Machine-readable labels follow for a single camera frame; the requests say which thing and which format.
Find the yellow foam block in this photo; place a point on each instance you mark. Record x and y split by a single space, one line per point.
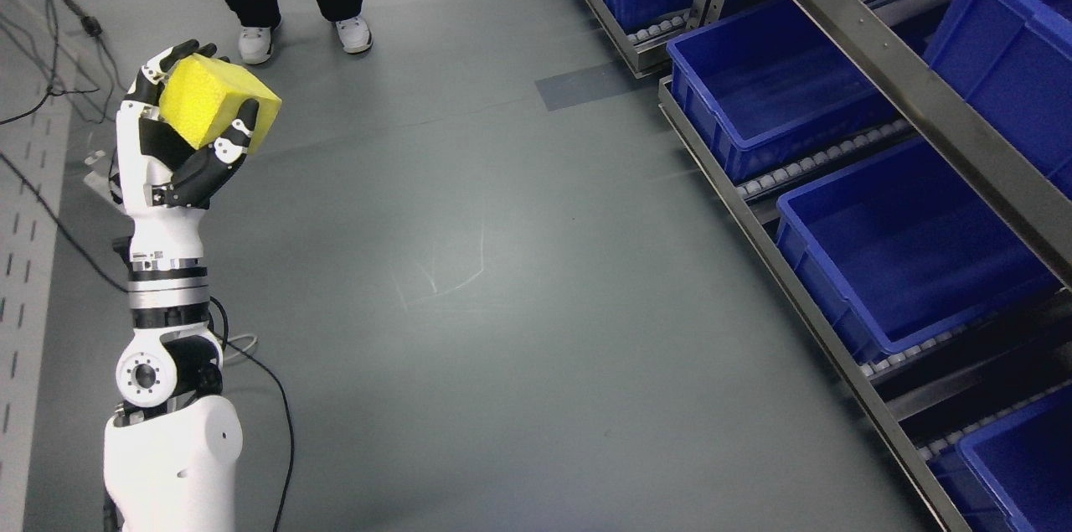
203 95

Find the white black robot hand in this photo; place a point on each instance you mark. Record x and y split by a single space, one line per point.
165 185

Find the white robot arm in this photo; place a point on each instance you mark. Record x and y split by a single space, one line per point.
172 445

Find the white shoe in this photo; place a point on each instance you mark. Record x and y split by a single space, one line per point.
354 35
255 44

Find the white left shoe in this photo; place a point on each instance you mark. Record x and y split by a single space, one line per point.
255 44

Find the white right shoe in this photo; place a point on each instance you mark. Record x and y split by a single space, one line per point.
354 35

